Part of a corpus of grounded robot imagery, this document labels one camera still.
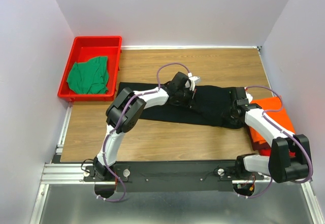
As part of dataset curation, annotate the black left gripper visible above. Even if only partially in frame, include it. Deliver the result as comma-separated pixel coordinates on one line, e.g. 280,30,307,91
176,87,198,111

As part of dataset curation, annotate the black t shirt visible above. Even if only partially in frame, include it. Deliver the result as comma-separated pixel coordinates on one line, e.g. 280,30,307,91
115,81,246,130

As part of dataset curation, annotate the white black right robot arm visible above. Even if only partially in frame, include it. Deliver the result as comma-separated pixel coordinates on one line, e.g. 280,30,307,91
229,87,313,183

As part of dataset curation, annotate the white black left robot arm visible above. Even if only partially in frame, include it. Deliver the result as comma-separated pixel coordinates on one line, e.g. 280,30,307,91
93,72,201,181

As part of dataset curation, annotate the orange folded t shirt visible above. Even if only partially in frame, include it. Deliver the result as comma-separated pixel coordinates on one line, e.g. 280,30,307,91
249,97,296,144

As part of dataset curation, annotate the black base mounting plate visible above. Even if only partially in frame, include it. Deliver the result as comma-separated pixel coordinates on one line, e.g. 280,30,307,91
83,160,252,193

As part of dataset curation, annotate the green crumpled t shirt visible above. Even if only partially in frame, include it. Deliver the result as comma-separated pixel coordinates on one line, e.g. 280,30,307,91
67,56,109,94

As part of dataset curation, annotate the red plastic bin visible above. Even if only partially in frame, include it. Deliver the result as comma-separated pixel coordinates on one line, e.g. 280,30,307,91
57,36,122,102

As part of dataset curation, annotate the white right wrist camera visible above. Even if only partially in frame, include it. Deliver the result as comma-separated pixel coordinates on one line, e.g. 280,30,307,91
245,87,253,103

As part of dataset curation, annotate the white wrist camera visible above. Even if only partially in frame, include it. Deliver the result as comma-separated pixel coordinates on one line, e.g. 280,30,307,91
245,87,253,103
185,73,201,91

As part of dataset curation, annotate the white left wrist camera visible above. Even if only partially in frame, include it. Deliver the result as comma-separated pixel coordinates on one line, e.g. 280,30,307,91
185,73,201,91

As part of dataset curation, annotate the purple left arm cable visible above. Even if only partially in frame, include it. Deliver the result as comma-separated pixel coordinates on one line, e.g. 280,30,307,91
96,63,192,202

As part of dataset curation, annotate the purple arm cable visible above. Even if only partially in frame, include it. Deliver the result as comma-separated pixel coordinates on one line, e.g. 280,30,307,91
96,63,192,202
237,85,314,199

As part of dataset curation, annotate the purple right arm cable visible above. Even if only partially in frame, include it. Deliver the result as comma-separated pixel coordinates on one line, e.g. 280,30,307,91
237,85,314,199

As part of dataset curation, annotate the aluminium frame rail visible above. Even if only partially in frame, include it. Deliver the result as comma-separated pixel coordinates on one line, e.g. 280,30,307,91
40,163,88,184

